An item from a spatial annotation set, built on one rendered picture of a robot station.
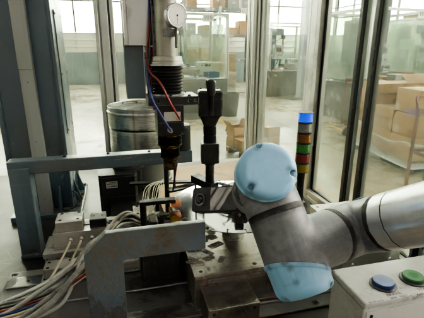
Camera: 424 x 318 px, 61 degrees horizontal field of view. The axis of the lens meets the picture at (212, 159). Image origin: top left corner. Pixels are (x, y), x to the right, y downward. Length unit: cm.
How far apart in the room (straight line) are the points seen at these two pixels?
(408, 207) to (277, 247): 15
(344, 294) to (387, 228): 35
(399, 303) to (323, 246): 37
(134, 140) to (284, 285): 116
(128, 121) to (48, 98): 32
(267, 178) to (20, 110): 108
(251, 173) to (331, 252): 14
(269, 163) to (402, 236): 18
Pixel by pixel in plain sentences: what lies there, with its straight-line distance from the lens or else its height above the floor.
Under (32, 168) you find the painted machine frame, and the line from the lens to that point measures 112.
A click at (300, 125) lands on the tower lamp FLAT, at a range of 113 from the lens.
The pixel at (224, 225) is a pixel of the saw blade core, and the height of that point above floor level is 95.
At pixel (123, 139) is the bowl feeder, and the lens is 154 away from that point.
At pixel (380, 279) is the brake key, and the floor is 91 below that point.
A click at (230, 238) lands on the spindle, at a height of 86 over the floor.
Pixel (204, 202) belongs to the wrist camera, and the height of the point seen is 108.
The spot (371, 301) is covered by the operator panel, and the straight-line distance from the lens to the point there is 77.
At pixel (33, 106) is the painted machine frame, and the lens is 134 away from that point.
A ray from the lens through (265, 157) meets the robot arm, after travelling 45.
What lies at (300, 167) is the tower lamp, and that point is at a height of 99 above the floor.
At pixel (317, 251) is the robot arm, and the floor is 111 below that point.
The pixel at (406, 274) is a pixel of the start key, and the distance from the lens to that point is 86.
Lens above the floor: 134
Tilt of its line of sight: 17 degrees down
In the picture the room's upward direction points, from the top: straight up
